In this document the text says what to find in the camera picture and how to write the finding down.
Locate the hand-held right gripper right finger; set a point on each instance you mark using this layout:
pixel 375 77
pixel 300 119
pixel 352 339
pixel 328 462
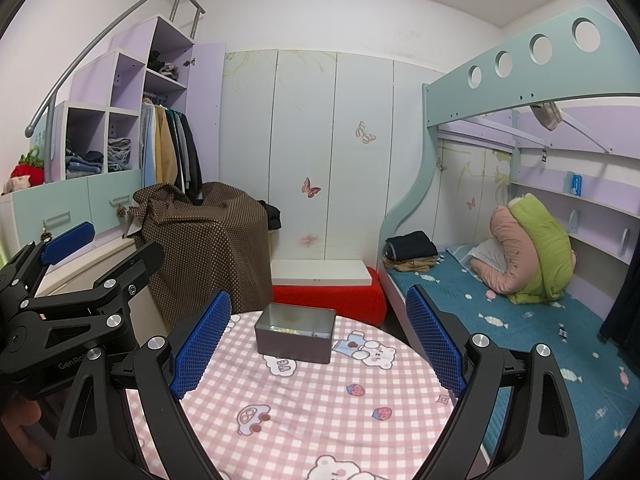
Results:
pixel 435 340

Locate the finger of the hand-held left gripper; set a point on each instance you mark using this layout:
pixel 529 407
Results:
pixel 67 242
pixel 135 270

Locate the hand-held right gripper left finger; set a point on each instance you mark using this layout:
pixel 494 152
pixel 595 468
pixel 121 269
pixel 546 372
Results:
pixel 202 345

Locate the grey tin box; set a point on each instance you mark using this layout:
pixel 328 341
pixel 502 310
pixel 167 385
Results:
pixel 295 347

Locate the person's left hand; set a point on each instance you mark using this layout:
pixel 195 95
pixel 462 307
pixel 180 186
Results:
pixel 20 417

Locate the teal drawer cabinet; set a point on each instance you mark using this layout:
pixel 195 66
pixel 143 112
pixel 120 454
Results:
pixel 100 195

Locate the brown polka dot bag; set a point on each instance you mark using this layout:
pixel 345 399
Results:
pixel 210 250

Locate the folded tan clothes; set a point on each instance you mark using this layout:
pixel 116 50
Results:
pixel 412 264

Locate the red strawberry plush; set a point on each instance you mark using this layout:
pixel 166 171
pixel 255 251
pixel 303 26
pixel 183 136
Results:
pixel 30 170

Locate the folded blue jeans pile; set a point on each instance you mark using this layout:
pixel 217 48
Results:
pixel 85 162

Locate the blue printed bed sheet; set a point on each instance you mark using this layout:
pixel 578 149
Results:
pixel 525 330

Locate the red stool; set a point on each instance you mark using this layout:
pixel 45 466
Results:
pixel 350 297

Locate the folded dark clothes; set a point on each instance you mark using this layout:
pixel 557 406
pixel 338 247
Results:
pixel 410 246

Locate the white pillow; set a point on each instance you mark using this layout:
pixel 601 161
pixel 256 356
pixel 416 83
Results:
pixel 487 255

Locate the folded grey clothes pile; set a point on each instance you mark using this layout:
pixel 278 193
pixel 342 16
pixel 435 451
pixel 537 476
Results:
pixel 119 155

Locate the row of hanging clothes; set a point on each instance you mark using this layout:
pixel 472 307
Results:
pixel 170 145

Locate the pink and green quilt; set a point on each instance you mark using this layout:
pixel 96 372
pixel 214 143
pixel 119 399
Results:
pixel 542 250

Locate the black garment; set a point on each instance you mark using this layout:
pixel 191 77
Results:
pixel 272 215

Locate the white wardrobe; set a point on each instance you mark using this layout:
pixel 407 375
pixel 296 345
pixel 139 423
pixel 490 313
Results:
pixel 350 185

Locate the grey metal handrail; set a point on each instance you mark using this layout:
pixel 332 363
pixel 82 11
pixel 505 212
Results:
pixel 75 62

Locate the lilac cubby shelf cabinet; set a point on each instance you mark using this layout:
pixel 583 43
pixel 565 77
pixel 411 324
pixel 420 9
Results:
pixel 130 70

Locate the pink butterfly sticker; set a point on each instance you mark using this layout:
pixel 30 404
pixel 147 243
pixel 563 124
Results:
pixel 310 187

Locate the dark hanging cloth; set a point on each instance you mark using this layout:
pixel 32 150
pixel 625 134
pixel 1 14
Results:
pixel 622 300

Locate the dark clothes pile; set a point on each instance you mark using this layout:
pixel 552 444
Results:
pixel 162 66

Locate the small blue white box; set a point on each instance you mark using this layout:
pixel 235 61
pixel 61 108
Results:
pixel 577 184

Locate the beige butterfly sticker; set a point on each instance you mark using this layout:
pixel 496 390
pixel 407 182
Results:
pixel 365 132

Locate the beige hanging cloth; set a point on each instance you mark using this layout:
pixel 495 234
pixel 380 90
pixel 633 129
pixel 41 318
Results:
pixel 547 116

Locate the teal bunk bed frame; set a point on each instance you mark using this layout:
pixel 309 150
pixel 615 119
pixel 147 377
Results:
pixel 525 75

